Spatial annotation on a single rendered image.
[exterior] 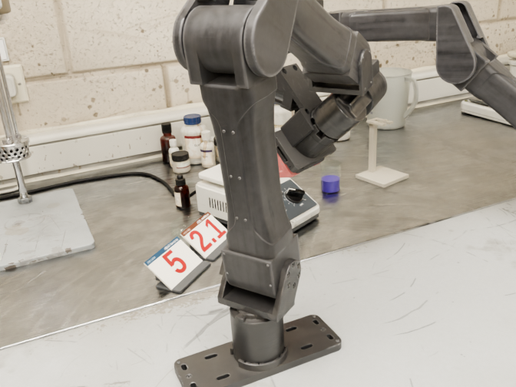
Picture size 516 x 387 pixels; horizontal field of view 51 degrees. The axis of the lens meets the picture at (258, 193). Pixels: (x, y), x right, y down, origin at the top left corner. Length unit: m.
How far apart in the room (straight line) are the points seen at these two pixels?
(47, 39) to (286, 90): 0.71
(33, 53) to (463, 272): 1.01
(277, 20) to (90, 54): 0.91
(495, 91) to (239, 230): 0.53
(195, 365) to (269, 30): 0.40
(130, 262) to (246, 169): 0.43
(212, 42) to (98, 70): 0.90
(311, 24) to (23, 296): 0.59
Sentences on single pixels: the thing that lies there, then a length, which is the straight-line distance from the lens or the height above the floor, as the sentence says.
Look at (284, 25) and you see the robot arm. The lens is 0.53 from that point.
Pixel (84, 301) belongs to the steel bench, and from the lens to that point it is 0.86.
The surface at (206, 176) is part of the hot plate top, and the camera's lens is 1.01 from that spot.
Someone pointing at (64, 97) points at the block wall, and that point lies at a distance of 1.39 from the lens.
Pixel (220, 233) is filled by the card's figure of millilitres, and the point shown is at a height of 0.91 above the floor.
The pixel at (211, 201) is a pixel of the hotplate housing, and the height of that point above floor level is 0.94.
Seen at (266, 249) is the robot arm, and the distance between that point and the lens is 0.59.
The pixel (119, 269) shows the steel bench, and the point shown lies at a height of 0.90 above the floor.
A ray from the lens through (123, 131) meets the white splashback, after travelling 1.38.
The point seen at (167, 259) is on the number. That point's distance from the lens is 0.87.
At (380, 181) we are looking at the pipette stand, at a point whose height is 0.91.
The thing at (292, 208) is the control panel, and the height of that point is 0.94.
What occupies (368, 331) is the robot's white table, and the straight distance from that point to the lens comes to 0.74.
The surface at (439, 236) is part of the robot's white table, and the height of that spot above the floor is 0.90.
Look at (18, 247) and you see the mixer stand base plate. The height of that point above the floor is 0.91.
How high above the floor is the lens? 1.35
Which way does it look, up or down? 23 degrees down
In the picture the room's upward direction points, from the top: 4 degrees counter-clockwise
